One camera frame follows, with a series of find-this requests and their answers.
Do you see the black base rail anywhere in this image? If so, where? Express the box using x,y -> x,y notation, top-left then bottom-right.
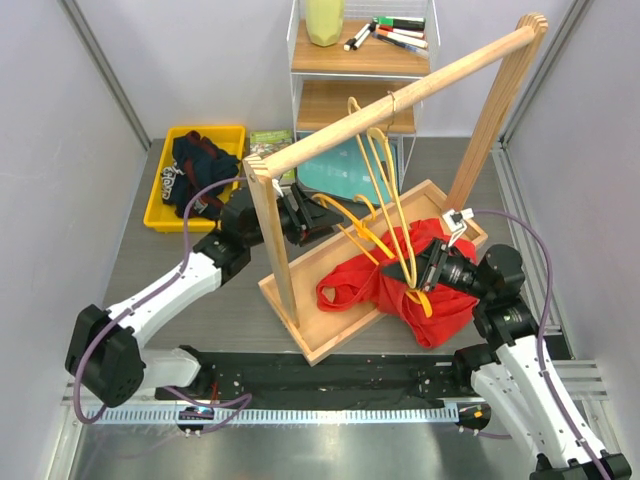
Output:
179,352 -> 477,411

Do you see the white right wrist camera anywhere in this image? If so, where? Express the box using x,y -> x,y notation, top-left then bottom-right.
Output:
441,208 -> 474,248

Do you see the red capped marker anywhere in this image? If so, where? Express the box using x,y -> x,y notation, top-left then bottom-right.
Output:
376,25 -> 426,41

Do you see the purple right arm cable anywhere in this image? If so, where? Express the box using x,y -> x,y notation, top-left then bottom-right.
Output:
469,208 -> 626,480

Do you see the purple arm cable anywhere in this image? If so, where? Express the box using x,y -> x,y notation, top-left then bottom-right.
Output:
72,174 -> 254,434
469,208 -> 626,480

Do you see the blue grey pen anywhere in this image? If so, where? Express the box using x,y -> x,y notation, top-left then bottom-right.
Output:
373,33 -> 429,59

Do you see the teal cutting board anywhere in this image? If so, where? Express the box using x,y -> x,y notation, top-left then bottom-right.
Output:
296,137 -> 404,205

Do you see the orange capped marker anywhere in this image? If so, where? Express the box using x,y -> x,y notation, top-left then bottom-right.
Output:
376,30 -> 428,49

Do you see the orange yellow plastic hanger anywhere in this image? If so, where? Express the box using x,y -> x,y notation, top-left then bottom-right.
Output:
312,193 -> 433,318

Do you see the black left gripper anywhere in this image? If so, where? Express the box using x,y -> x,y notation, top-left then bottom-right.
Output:
244,183 -> 342,248

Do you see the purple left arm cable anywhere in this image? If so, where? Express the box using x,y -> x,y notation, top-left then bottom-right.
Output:
72,174 -> 254,434

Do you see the navy blue tank top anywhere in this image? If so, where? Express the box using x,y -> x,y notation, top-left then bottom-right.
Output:
160,130 -> 239,217

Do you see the black white marker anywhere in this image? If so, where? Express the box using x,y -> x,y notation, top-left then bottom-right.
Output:
343,23 -> 372,51
345,21 -> 377,51

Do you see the wooden clothes rack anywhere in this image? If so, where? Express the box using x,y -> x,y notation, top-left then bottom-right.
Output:
244,13 -> 548,365

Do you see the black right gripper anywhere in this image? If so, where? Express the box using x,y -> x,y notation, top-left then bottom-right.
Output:
382,237 -> 493,300

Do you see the yellow plastic bin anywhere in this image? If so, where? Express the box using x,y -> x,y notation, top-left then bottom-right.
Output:
144,125 -> 246,233

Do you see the green picture book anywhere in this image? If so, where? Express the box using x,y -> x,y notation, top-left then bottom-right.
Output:
249,129 -> 294,159

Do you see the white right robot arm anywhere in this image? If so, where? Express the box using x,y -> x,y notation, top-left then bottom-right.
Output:
415,239 -> 632,479

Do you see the white wire shelf unit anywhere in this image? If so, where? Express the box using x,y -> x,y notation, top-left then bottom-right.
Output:
286,1 -> 441,138

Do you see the green capped marker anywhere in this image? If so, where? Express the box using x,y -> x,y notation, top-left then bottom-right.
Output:
372,16 -> 425,31

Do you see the light yellow plastic hanger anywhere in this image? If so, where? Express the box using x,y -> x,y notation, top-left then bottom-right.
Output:
347,89 -> 419,291

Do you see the pale green vase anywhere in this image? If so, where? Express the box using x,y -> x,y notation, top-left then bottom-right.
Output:
305,0 -> 345,47

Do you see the red tank top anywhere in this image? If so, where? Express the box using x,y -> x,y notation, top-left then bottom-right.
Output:
316,232 -> 477,348

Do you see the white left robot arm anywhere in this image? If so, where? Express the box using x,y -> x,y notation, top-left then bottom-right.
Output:
65,188 -> 263,408

